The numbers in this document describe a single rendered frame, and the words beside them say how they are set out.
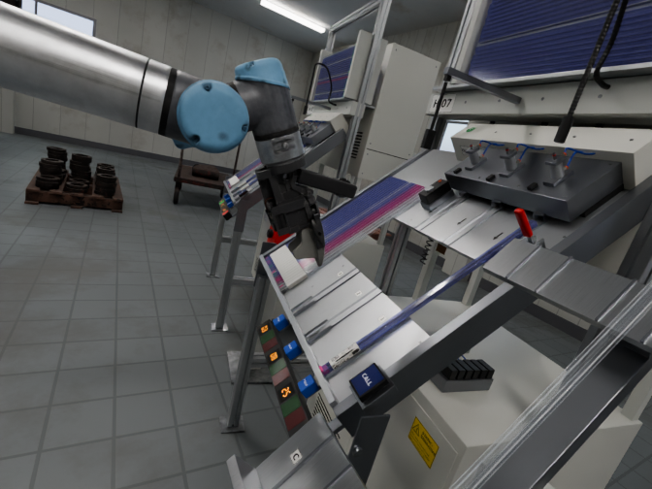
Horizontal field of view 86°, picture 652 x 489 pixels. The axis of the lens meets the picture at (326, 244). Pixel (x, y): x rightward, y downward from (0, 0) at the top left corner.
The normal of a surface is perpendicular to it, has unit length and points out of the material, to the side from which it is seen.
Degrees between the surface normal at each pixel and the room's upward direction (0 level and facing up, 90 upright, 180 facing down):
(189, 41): 90
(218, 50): 90
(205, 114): 90
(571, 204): 90
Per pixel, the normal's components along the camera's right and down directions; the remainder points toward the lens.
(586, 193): 0.34, 0.33
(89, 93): 0.18, 0.72
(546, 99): -0.91, -0.13
